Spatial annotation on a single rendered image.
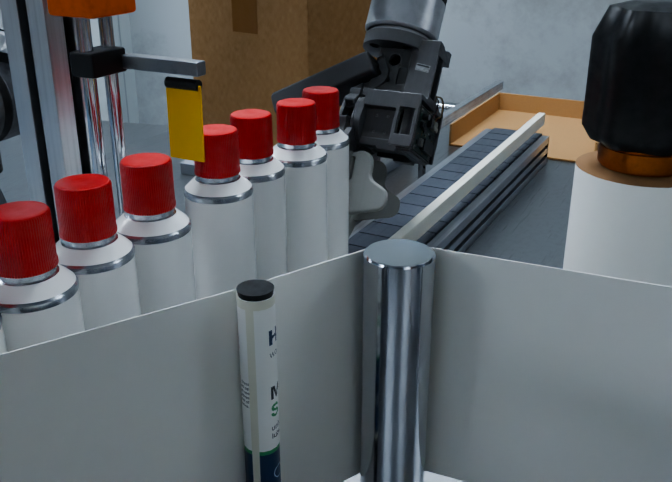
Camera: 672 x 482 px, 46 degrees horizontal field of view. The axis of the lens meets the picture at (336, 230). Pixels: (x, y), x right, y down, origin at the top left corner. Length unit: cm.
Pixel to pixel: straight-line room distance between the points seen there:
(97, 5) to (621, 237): 38
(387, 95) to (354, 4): 48
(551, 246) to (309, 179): 47
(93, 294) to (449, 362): 21
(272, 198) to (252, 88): 62
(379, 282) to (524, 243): 66
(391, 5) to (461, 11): 199
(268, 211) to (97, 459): 29
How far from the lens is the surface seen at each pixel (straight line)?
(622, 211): 56
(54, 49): 64
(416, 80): 78
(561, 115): 171
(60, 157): 65
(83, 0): 58
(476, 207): 103
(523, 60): 278
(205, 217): 59
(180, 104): 58
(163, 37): 316
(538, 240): 107
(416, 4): 80
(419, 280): 41
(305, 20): 115
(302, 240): 68
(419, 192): 107
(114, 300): 50
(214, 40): 128
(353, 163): 78
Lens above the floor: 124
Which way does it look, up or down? 22 degrees down
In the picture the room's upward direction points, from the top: straight up
